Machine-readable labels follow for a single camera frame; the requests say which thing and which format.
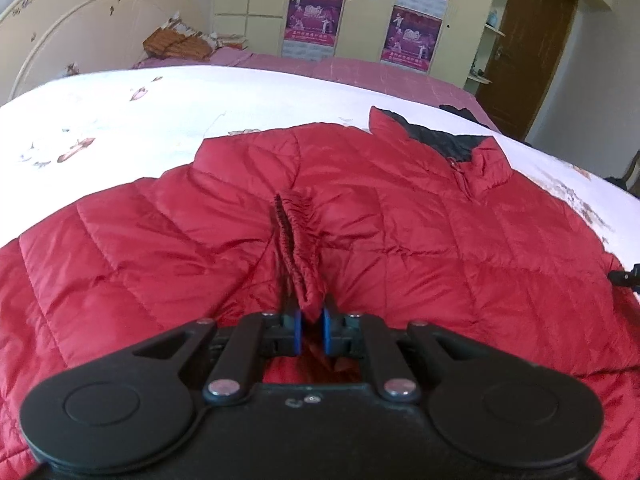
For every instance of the purple wall poster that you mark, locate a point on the purple wall poster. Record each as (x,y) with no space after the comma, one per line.
(411,35)
(313,19)

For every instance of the orange patterned pillow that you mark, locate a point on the orange patterned pillow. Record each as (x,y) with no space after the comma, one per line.
(175,44)

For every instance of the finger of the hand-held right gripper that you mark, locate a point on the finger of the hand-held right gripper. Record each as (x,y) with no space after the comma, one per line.
(627,276)

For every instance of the pink bed sheet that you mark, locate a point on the pink bed sheet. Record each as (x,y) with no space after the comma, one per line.
(360,70)

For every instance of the white floral blanket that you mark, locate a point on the white floral blanket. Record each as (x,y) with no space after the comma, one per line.
(175,105)

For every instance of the cream corner shelf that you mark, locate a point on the cream corner shelf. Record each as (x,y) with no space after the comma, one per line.
(492,35)

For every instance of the red puffer jacket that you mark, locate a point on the red puffer jacket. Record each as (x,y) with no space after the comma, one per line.
(425,240)

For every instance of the white floral pillow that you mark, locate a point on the white floral pillow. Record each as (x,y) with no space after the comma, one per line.
(220,39)

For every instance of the cream wooden headboard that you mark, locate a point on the cream wooden headboard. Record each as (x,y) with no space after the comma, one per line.
(85,20)

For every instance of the cream wardrobe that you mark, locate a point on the cream wardrobe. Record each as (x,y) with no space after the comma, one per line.
(360,15)

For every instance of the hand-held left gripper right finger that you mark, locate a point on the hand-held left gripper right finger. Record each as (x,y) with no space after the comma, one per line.
(327,332)

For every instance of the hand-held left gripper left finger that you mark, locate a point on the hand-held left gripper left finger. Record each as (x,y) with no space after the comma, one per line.
(298,334)

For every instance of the brown wooden door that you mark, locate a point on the brown wooden door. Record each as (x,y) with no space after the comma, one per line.
(530,55)

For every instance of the small black cloth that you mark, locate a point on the small black cloth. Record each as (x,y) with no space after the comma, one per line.
(462,112)

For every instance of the wooden chair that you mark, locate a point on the wooden chair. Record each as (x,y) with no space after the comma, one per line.
(632,165)

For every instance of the blue shelf item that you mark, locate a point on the blue shelf item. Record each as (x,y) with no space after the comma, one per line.
(492,19)

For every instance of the dark cloth on chair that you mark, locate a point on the dark cloth on chair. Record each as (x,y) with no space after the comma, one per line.
(614,181)

